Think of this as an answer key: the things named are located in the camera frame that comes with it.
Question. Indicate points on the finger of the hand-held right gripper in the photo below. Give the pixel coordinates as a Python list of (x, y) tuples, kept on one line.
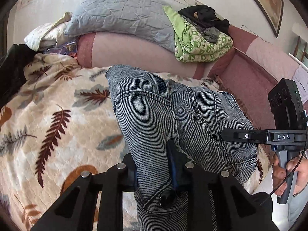
[(243, 135)]

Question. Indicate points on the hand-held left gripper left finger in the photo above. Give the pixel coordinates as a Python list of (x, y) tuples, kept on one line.
[(130, 173)]

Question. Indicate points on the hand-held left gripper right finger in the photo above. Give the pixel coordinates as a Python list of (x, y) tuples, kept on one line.
[(173, 173)]

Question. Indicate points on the grey-blue denim pants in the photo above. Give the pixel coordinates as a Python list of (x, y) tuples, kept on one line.
[(149, 115)]

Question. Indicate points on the person's right forearm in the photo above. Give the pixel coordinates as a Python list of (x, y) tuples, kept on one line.
[(298, 207)]

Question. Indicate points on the person's right hand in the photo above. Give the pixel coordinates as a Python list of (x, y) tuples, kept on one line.
[(279, 175)]

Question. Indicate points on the pale lilac cloth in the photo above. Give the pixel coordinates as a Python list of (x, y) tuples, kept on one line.
[(300, 74)]

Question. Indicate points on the white pipe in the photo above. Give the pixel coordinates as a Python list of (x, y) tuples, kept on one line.
[(297, 59)]

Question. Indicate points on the green patterned cloth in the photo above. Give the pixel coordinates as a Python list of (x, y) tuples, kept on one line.
[(199, 48)]

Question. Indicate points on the grey garment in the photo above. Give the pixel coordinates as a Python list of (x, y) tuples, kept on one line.
[(211, 35)]

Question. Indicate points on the cream leaf print blanket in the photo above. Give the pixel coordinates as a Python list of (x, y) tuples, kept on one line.
[(60, 96)]

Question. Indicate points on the pink upholstered sofa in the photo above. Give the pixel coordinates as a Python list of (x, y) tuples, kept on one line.
[(144, 55)]

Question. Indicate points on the pile of black clothes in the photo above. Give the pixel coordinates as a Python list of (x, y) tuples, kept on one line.
[(202, 14)]

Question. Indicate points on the colourful blue package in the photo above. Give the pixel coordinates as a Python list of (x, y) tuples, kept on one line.
[(69, 48)]

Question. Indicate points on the black cloth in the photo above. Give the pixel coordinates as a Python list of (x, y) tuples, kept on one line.
[(14, 69)]

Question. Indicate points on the grey quilted pillow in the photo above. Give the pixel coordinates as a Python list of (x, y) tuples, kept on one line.
[(120, 14)]

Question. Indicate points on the white crumpled cloth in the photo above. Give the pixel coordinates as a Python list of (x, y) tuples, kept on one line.
[(45, 35)]

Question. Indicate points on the framed wall picture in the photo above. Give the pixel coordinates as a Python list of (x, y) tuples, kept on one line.
[(267, 2)]

